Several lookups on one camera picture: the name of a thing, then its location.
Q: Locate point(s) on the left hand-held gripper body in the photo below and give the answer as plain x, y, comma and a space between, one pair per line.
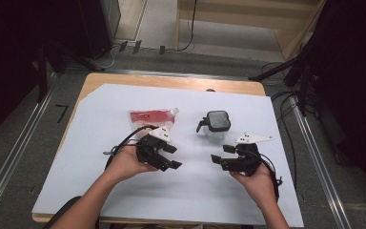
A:
147, 149

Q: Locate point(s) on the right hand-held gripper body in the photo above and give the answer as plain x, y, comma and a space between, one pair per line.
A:
246, 160

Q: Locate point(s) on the clear jar with black lid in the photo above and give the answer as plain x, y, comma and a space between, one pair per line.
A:
217, 120

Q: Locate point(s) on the red and white pouch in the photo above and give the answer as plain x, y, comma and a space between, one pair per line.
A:
152, 117

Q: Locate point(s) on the person's left hand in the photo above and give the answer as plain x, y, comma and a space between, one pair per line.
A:
124, 162

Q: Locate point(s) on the person's right hand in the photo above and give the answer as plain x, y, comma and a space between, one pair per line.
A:
257, 187

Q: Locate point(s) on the white board sheet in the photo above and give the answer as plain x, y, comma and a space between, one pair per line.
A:
203, 191

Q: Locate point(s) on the small dark knob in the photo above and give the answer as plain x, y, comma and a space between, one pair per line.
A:
210, 90

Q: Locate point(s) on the black metal stand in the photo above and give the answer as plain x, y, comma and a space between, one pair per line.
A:
273, 71

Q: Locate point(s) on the wooden steps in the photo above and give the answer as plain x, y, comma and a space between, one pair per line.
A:
235, 16

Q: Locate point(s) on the dark cabinet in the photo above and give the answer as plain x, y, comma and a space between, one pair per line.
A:
95, 25

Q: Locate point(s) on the dark curtain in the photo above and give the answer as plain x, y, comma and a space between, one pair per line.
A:
6, 47
355, 79

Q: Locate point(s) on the metal floor rail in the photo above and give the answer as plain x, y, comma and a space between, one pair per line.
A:
171, 74
19, 133
317, 159

